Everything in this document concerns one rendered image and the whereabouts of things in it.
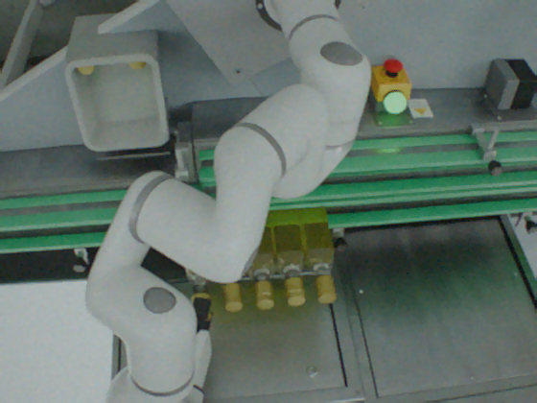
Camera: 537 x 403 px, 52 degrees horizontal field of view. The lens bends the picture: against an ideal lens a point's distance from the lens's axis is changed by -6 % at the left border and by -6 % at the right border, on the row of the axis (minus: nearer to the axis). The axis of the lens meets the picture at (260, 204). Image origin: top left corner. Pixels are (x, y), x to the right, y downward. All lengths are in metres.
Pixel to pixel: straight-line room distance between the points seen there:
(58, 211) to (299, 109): 0.67
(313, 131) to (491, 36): 0.67
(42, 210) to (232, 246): 0.70
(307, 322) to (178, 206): 0.62
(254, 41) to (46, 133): 0.52
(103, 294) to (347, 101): 0.40
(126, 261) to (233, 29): 0.52
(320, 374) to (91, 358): 0.46
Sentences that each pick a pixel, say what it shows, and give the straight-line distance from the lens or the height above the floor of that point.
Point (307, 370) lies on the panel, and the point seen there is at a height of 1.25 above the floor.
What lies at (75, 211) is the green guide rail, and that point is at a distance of 1.21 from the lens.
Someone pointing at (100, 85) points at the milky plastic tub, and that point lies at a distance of 1.19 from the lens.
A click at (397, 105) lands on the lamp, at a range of 1.18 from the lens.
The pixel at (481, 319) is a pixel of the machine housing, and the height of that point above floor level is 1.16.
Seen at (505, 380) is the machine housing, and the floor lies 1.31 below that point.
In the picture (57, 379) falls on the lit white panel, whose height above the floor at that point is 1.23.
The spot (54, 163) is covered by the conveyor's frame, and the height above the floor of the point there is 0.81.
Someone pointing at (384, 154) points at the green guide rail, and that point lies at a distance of 1.16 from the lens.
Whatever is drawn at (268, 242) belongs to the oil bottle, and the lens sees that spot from 1.12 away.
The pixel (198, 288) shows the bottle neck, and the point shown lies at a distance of 1.08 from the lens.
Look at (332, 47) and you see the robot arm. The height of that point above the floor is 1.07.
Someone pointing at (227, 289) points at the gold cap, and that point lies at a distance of 1.08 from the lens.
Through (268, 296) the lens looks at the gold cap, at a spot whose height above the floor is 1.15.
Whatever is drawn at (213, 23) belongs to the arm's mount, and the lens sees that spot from 1.05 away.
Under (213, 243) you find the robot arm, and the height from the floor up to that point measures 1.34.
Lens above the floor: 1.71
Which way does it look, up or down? 41 degrees down
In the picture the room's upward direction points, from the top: 173 degrees clockwise
